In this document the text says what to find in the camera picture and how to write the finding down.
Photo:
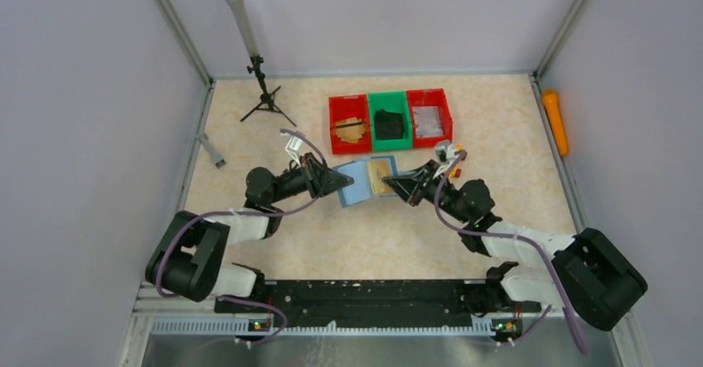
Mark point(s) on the green bin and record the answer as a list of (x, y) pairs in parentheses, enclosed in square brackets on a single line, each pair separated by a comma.
[(395, 101)]

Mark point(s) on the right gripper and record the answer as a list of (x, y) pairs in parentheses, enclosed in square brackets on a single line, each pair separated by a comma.
[(421, 184)]

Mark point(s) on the silver cards in bin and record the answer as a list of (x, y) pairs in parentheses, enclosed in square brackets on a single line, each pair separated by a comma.
[(427, 122)]

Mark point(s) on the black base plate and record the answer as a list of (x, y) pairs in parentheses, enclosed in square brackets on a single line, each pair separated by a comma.
[(388, 303)]

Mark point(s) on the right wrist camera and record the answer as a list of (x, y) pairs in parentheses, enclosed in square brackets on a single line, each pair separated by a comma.
[(446, 153)]

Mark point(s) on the blue card holder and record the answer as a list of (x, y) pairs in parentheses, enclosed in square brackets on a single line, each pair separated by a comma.
[(360, 191)]

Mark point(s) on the gold card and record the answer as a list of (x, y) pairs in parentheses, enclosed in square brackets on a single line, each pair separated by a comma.
[(377, 170)]

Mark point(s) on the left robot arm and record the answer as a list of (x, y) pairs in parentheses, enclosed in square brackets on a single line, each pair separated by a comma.
[(189, 260)]

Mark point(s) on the left red bin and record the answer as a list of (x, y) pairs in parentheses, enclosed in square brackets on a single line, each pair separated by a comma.
[(346, 106)]

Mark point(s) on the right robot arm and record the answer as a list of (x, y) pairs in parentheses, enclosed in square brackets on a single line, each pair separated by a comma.
[(584, 274)]

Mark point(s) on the yellow toy block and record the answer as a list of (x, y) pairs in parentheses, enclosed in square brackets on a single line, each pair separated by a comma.
[(456, 172)]

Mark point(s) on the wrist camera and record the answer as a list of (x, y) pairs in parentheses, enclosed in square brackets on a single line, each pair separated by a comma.
[(293, 145), (446, 153)]

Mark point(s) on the right red bin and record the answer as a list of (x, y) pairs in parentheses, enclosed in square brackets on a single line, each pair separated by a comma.
[(430, 97)]

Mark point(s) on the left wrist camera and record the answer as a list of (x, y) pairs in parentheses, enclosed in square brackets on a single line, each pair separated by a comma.
[(293, 145)]

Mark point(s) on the red bin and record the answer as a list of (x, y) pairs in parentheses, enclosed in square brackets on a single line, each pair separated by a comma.
[(430, 97), (346, 106)]

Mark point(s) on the black tripod with grey tube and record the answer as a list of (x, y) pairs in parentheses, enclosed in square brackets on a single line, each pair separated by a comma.
[(267, 97)]

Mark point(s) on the orange flashlight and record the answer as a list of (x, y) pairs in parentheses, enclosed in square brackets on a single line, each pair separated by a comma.
[(551, 103)]

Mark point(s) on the black cards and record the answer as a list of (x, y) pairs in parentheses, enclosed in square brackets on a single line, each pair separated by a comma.
[(388, 125)]

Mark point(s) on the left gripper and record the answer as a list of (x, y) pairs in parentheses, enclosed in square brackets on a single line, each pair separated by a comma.
[(316, 176)]

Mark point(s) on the grey small tool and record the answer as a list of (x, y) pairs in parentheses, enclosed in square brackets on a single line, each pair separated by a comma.
[(216, 157)]

